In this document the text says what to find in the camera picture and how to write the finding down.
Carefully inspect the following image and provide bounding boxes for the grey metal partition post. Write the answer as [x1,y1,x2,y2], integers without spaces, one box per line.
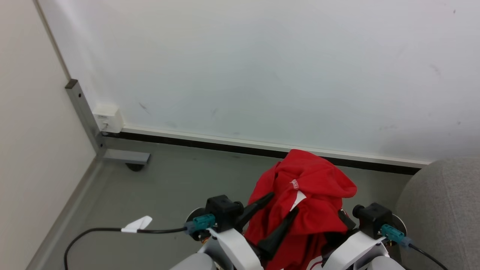
[65,79,107,155]

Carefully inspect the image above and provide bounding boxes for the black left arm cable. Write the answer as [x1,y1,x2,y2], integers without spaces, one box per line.
[63,214,216,270]

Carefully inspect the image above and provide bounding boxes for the white tag on cable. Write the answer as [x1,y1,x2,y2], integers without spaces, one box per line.
[121,216,153,233]

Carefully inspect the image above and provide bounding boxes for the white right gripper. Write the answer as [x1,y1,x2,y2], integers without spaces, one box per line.
[322,209,390,270]

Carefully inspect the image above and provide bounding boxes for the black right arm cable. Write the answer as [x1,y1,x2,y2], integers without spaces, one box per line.
[380,224,449,270]

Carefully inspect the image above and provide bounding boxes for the white and black panel rail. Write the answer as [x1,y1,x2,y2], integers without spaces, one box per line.
[101,127,431,176]

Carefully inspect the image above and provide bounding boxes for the white wall socket box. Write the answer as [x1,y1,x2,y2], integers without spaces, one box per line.
[93,105,124,134]

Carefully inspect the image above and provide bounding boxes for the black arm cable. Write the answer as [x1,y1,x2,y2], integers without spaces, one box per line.
[63,214,216,270]
[380,224,449,270]

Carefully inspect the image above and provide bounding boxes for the grey metal partition foot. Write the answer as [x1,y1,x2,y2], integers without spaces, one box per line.
[100,148,151,172]

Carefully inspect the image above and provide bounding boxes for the grey skirting board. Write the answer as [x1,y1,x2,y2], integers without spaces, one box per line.
[25,154,105,270]

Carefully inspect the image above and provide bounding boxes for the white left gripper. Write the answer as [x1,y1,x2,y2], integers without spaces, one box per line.
[198,192,300,270]

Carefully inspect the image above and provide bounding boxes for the grey fabric sofa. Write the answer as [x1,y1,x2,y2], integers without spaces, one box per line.
[394,157,480,270]

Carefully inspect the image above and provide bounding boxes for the red garment with white label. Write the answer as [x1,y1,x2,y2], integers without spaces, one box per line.
[244,149,358,270]

